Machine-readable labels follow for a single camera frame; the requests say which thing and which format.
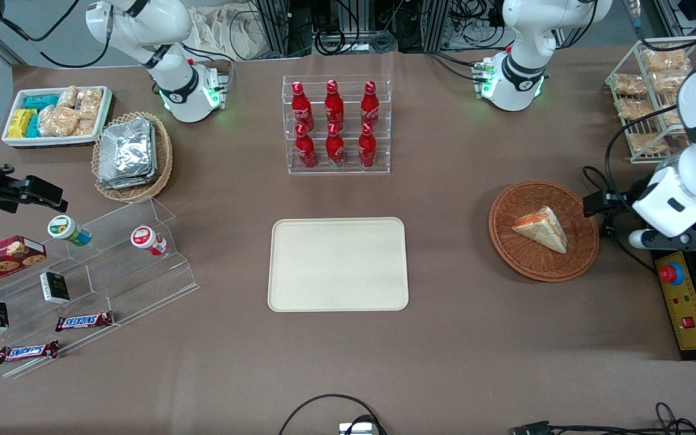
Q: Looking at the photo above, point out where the triangular sandwich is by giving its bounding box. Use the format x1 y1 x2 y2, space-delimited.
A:
511 206 568 255

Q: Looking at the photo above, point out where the red lid yogurt cup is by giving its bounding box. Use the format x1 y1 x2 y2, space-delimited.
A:
130 225 168 257

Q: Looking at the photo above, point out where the clear acrylic bottle rack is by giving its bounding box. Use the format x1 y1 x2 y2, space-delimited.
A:
282 74 392 176

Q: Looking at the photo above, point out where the clear acrylic stepped display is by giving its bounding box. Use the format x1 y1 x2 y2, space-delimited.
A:
0 196 199 379

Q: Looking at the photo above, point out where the green lid yogurt cup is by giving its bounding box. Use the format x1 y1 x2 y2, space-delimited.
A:
47 214 92 247

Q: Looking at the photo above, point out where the white plastic sheet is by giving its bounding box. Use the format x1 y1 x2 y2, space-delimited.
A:
191 5 267 60

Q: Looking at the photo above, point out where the light tan wicker basket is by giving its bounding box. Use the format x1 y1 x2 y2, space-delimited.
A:
91 111 174 204

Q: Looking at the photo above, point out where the red cola bottle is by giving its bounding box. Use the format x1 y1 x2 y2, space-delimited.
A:
325 122 346 166
294 123 318 169
360 80 381 127
324 79 345 129
358 122 378 169
291 81 315 132

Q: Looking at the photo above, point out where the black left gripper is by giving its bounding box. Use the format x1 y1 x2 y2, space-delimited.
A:
583 190 647 218

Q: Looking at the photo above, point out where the white wire shelf rack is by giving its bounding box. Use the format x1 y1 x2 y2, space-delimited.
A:
605 36 696 164

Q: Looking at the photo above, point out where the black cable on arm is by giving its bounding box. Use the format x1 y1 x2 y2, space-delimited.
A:
604 105 680 201
0 0 114 69

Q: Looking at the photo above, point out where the white rectangular snack bin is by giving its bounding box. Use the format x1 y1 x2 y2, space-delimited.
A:
1 85 114 149

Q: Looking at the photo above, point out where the coiled black cable bundle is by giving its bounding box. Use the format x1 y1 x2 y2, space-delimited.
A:
314 25 347 56

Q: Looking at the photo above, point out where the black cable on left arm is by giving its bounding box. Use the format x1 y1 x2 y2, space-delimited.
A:
604 105 680 201

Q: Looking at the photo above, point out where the yellow snack pack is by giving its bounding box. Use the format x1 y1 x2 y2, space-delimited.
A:
8 108 38 139

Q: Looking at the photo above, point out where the aluminium frame post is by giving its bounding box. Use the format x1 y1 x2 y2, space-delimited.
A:
256 0 292 59
423 0 450 53

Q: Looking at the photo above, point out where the black power cable with plug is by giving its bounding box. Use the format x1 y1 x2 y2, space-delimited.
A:
583 166 657 276

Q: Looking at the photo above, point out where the brown round wicker basket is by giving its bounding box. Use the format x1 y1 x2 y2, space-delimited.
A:
488 179 601 283

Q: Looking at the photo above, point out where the silver foil container stack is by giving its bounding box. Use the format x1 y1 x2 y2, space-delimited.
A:
97 117 158 190

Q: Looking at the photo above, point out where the yellow emergency stop control box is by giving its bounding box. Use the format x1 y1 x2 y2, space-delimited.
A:
654 250 696 352

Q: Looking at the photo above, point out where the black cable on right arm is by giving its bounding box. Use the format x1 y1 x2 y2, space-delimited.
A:
0 0 114 69

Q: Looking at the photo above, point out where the red tartan cookie box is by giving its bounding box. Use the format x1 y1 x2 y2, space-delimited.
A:
0 235 47 296

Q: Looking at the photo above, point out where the brown snickers bar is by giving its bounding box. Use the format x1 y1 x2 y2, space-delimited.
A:
54 311 115 333
0 340 60 365

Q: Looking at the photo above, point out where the beige rectangular plastic tray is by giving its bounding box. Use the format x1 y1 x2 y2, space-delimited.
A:
267 217 410 313

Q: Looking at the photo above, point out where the black looped cable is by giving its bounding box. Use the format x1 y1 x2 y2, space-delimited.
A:
278 393 388 435

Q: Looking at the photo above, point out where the black cable with connector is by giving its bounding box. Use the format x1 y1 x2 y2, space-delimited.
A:
511 401 696 435

